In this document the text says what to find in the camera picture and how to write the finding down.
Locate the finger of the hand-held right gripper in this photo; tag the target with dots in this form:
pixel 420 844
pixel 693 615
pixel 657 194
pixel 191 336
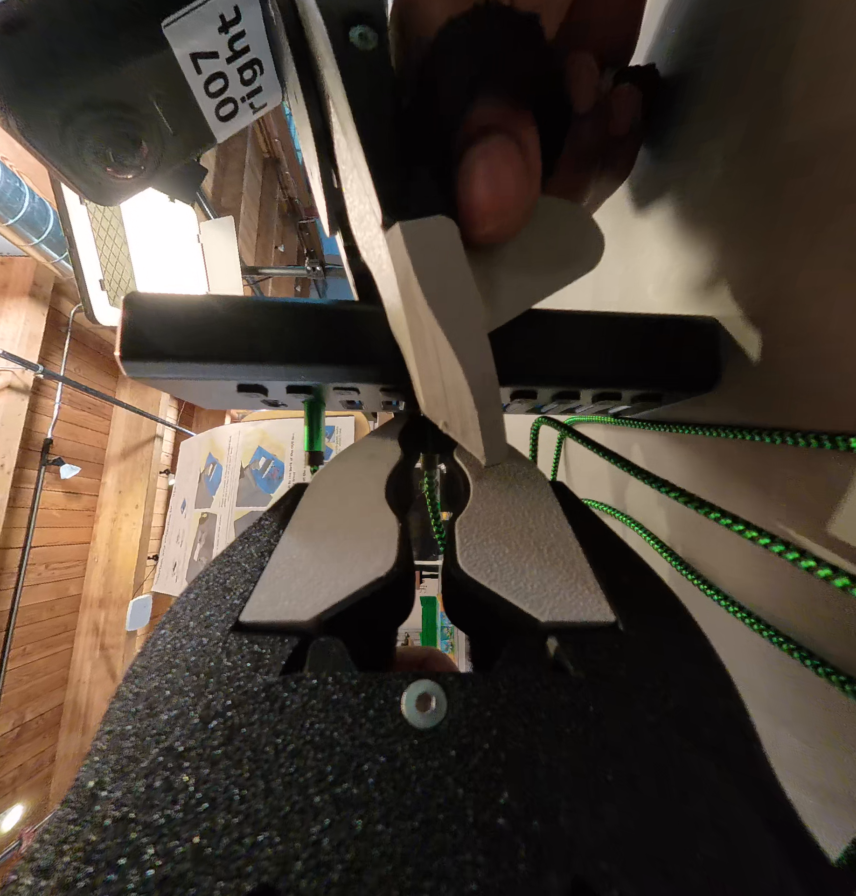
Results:
pixel 358 210
pixel 449 336

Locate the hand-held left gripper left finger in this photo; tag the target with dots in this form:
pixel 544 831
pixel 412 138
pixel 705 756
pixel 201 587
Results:
pixel 330 553

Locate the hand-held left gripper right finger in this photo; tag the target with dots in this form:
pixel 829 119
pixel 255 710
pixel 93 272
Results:
pixel 533 553

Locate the black USB hub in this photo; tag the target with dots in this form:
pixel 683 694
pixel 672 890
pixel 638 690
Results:
pixel 260 336

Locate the person's right hand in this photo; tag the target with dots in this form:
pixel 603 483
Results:
pixel 498 175

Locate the black light stand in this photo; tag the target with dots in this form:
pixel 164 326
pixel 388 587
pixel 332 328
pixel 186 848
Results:
pixel 295 269

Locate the green box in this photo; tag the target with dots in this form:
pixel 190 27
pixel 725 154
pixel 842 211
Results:
pixel 428 616

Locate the instruction sheet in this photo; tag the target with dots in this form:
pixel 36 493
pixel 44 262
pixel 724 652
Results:
pixel 211 490

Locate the LED light panel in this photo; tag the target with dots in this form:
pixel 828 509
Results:
pixel 155 238

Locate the white ceiling access point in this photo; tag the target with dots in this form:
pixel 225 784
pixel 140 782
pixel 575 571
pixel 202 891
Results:
pixel 139 612

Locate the white track spotlight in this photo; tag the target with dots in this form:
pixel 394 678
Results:
pixel 69 469
pixel 9 817

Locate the silver ventilation duct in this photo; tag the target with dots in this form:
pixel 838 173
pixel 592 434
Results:
pixel 15 203

